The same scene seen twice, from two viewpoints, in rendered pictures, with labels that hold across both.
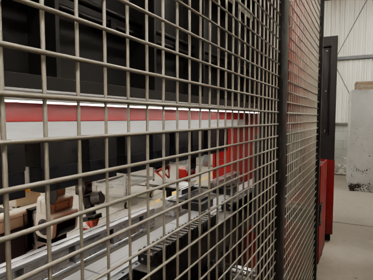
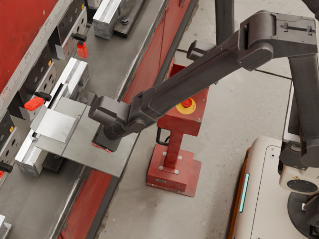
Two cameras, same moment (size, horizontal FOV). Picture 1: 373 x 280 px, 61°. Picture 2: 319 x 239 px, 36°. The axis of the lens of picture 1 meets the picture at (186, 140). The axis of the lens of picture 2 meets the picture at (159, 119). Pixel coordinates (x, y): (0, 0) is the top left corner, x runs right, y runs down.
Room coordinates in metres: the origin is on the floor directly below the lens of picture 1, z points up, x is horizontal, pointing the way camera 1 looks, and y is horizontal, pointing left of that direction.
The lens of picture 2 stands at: (2.62, 0.12, 2.30)
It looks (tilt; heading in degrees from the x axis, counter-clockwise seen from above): 62 degrees down; 163
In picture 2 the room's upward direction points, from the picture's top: 8 degrees clockwise
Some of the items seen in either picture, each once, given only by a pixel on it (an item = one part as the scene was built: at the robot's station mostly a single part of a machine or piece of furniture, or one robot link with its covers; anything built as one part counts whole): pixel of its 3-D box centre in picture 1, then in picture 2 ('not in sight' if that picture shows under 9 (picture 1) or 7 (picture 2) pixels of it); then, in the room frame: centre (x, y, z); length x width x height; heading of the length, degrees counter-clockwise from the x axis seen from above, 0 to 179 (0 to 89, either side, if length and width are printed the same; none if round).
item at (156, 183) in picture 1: (170, 183); (89, 135); (1.99, 0.10, 1.00); 0.26 x 0.18 x 0.01; 60
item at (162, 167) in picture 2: not in sight; (170, 162); (1.76, 0.46, 0.13); 0.10 x 0.10 x 0.01; 67
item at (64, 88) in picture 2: (187, 188); (49, 111); (1.88, -0.01, 0.99); 0.20 x 0.03 x 0.03; 150
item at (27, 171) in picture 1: (52, 163); not in sight; (1.07, 0.46, 1.26); 0.15 x 0.09 x 0.17; 150
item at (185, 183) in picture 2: not in sight; (175, 169); (1.77, 0.49, 0.06); 0.25 x 0.20 x 0.12; 67
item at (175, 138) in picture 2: not in sight; (175, 139); (1.76, 0.46, 0.39); 0.05 x 0.05 x 0.54; 67
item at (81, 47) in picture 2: not in sight; (79, 45); (1.81, 0.11, 1.20); 0.04 x 0.02 x 0.10; 60
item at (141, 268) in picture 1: (217, 233); not in sight; (1.27, -0.13, 0.94); 1.02 x 0.06 x 0.12; 150
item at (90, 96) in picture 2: not in sight; (70, 130); (1.91, 0.04, 0.89); 0.30 x 0.05 x 0.03; 150
